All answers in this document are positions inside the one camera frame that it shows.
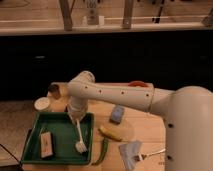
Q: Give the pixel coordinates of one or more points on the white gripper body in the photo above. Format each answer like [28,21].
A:
[77,108]

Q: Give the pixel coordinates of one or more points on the white dish brush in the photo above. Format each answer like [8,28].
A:
[80,145]

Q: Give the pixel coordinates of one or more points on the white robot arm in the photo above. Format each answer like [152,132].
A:
[187,114]

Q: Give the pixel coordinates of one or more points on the green plastic tray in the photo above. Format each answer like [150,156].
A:
[64,137]

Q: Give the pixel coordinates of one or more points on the white round container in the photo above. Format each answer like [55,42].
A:
[42,104]

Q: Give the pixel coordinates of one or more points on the blue sponge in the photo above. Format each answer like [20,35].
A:
[117,114]

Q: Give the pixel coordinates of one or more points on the green chili pepper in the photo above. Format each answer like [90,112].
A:
[104,148]

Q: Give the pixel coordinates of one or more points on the white block with red print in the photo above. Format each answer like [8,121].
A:
[46,145]

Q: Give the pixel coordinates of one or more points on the orange bowl with food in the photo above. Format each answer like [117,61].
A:
[137,83]

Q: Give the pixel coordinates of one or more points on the grey blue cloth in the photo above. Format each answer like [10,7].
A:
[128,151]

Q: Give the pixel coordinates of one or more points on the silver fork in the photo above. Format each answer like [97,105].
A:
[141,157]

